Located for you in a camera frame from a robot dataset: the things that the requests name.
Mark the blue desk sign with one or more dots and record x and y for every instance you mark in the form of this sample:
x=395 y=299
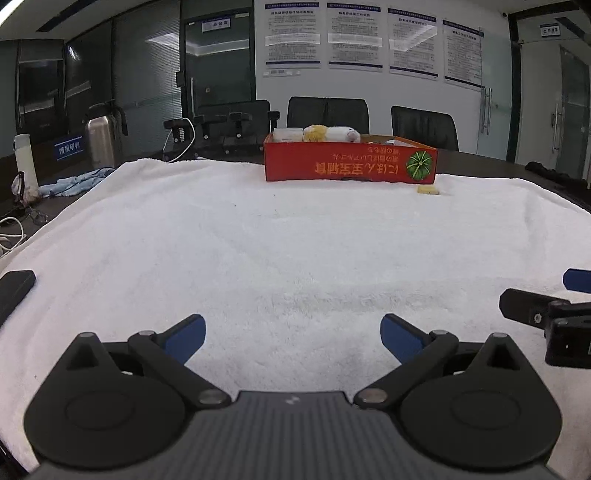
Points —
x=68 y=148

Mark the dark glass door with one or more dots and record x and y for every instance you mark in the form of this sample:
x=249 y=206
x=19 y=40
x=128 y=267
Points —
x=217 y=69

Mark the red cardboard box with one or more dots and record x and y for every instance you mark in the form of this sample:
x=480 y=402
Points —
x=295 y=161

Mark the black smartphone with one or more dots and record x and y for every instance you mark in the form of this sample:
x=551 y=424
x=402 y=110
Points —
x=14 y=288

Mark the white plastic bottle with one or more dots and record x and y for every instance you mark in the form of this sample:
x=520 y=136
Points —
x=26 y=161

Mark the small yellow packet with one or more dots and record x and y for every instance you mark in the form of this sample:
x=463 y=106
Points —
x=427 y=190

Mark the silver thermos flask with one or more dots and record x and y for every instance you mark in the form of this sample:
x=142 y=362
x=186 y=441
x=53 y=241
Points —
x=101 y=141

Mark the small wall label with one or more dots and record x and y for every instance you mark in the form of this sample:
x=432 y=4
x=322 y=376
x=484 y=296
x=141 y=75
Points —
x=281 y=73

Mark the white medicine box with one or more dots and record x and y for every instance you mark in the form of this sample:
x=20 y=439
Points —
x=287 y=135

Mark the black bundle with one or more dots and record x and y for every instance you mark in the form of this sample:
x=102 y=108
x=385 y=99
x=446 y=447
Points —
x=554 y=175

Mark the white towel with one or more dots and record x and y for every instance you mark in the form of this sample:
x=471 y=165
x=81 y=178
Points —
x=277 y=254

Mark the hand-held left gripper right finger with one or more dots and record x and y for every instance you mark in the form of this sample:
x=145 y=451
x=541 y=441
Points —
x=399 y=337

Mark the wall poster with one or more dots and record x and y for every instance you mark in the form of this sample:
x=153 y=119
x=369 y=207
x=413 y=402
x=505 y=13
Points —
x=292 y=37
x=462 y=53
x=354 y=37
x=412 y=41

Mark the black office chair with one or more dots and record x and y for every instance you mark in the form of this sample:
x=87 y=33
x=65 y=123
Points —
x=328 y=113
x=231 y=115
x=425 y=127

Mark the light blue cloth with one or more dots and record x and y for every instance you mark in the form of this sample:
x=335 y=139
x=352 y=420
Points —
x=76 y=182

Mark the clear glass door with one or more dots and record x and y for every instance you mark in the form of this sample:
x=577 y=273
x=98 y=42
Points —
x=498 y=92

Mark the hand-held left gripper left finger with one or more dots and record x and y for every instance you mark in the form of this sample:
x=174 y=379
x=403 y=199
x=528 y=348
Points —
x=187 y=334

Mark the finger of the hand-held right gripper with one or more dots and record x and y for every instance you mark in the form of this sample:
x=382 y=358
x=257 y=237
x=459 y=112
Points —
x=579 y=279
x=524 y=305

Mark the yellow white plush dog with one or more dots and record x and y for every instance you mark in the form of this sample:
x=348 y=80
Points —
x=330 y=134

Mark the blue white door sign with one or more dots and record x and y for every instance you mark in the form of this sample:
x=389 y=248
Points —
x=551 y=30

